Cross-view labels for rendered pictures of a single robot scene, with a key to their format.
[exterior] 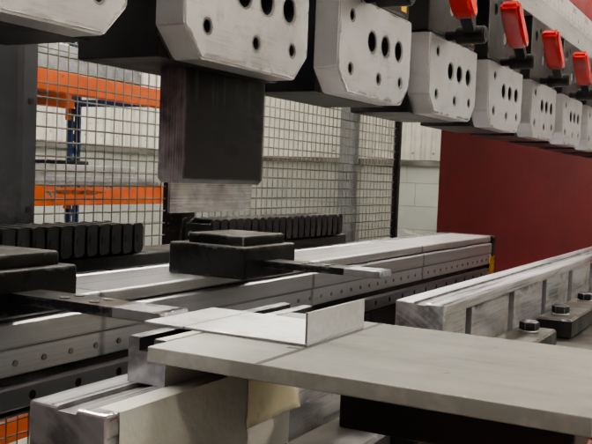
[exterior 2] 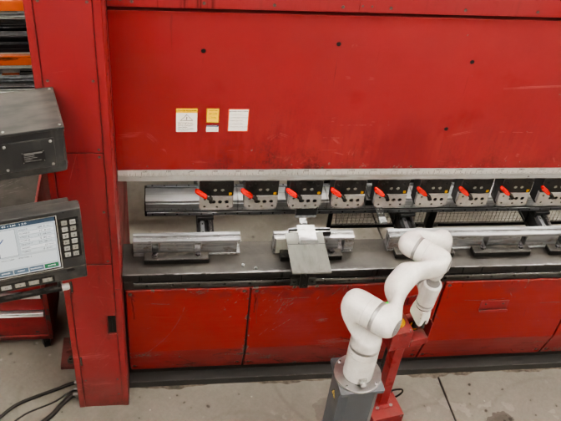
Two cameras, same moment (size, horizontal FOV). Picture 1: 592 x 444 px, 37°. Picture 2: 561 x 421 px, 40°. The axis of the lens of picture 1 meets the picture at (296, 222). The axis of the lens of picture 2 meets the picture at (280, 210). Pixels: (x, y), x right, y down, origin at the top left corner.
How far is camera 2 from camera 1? 331 cm
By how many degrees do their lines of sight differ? 59
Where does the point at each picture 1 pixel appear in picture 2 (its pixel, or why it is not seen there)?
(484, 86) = (416, 199)
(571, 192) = not seen: outside the picture
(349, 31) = (335, 200)
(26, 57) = not seen: hidden behind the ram
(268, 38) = (308, 205)
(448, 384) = (295, 260)
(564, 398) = (298, 269)
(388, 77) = (352, 204)
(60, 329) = not seen: hidden behind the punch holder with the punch
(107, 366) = (327, 210)
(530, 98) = (457, 198)
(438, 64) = (379, 200)
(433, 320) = (388, 238)
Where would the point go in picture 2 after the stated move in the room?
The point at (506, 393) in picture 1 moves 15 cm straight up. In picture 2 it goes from (295, 265) to (299, 241)
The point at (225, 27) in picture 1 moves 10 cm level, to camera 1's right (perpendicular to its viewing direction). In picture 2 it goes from (296, 205) to (310, 218)
